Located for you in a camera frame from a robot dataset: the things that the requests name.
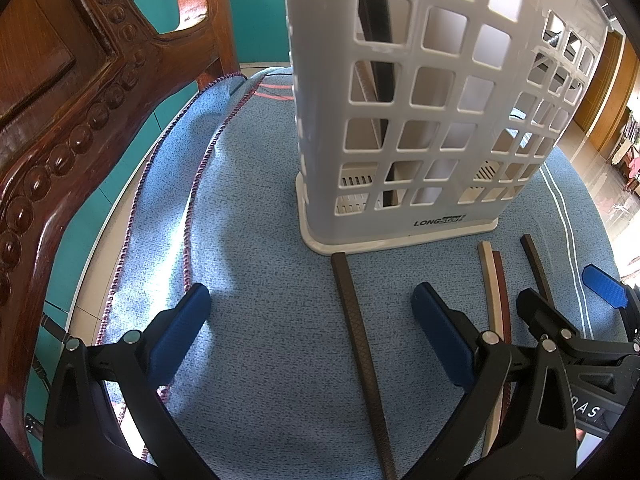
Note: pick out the wooden door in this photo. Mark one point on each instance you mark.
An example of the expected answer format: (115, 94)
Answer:
(600, 85)

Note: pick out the white plastic utensil basket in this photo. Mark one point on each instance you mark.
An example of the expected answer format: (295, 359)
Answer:
(325, 85)

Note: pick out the carved wooden chair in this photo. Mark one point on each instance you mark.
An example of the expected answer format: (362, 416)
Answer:
(75, 85)

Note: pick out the long dark brown textured chopstick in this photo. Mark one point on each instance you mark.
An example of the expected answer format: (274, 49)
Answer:
(357, 330)

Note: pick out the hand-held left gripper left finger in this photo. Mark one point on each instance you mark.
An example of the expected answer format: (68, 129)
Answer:
(180, 330)

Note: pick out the beige chopstick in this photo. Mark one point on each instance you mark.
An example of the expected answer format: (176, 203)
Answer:
(487, 285)

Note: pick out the blue cloth with purple trim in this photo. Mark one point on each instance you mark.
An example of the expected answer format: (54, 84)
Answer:
(260, 260)

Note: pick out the reddish brown chopstick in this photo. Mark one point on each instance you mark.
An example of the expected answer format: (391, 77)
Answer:
(501, 300)

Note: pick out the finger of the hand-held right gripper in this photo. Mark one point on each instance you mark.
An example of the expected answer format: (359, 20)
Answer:
(605, 285)
(537, 310)

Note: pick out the teal side cabinet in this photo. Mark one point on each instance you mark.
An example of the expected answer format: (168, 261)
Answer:
(250, 10)

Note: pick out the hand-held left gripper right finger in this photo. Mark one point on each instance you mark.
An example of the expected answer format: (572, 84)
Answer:
(445, 340)

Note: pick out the short dark brown chopstick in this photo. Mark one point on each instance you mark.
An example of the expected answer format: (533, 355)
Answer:
(535, 265)

